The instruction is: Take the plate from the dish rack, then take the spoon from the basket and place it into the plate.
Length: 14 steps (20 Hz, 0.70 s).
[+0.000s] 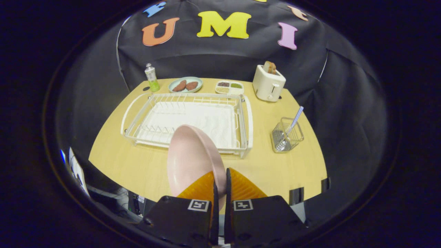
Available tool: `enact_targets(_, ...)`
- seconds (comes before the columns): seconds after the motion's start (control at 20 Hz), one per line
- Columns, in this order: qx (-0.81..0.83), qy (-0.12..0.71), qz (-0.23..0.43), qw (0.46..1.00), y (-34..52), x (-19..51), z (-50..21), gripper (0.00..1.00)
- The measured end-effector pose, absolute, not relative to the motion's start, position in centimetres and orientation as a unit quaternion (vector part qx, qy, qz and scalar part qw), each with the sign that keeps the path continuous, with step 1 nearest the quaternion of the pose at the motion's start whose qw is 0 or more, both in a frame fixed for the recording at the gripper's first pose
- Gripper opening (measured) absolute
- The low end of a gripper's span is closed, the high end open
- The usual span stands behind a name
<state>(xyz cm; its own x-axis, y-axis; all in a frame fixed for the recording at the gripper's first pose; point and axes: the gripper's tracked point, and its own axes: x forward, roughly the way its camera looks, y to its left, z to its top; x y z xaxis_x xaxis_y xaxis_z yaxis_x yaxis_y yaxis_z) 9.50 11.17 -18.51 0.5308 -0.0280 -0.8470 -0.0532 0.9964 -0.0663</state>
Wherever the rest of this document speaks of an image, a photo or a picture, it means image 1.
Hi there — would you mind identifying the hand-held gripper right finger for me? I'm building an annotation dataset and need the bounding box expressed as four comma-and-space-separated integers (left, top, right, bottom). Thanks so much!
224, 167, 309, 247

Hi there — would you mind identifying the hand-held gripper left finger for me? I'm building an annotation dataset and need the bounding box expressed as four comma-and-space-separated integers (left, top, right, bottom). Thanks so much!
138, 170, 219, 247

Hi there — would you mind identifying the pink plate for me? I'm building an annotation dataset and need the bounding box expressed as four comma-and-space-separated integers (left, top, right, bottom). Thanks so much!
167, 125, 227, 210

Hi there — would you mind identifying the white wire dish rack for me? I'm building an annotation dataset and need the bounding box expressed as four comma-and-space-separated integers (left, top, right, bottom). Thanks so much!
121, 92, 254, 159

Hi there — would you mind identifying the white divided dish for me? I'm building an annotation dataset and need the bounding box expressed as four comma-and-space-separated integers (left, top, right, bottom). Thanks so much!
215, 80, 245, 95

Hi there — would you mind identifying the light green plate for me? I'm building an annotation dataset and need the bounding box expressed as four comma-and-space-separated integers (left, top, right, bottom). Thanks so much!
168, 76, 203, 93

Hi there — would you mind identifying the green dish soap bottle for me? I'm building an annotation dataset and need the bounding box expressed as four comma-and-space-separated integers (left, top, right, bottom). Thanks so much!
144, 63, 161, 92

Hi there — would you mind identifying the white toaster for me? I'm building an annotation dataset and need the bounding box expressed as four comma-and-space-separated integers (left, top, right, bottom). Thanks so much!
252, 64, 286, 102

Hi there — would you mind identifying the black backdrop cloth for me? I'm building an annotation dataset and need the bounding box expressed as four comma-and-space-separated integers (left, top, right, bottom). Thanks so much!
55, 0, 390, 221

